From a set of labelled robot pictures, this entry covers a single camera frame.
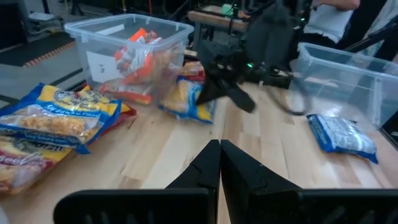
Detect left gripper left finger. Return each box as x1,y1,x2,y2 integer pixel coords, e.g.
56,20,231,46
53,139,221,224

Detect black hazard-striped floor mat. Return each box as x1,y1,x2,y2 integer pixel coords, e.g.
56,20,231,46
0,30,77,68

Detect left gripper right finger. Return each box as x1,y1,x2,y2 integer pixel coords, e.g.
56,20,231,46
221,139,398,224

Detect clear plastic bin with label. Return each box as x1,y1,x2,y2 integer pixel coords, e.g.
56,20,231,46
64,13,195,105

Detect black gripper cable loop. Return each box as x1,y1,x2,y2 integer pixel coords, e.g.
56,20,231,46
267,77,312,116

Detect wooden workbench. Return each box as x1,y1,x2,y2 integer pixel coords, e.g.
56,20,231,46
187,4,249,34

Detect person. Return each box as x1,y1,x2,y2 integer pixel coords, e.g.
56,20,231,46
303,0,361,44

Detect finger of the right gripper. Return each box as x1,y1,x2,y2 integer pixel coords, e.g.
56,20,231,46
195,77,225,106
223,80,257,114

